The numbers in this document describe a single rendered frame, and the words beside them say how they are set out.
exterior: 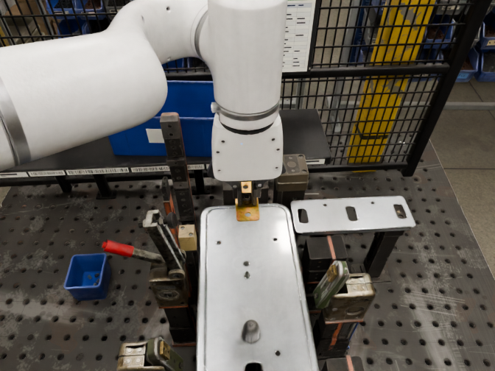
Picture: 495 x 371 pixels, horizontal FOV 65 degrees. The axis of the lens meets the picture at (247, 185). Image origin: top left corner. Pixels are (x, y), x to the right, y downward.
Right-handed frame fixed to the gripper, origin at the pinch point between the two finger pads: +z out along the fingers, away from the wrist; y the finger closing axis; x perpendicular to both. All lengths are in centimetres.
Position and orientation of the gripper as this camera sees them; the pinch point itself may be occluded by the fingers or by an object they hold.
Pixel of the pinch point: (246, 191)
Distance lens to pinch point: 62.8
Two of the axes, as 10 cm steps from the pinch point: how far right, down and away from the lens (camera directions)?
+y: 10.0, -0.5, 0.5
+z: 0.0, 6.7, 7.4
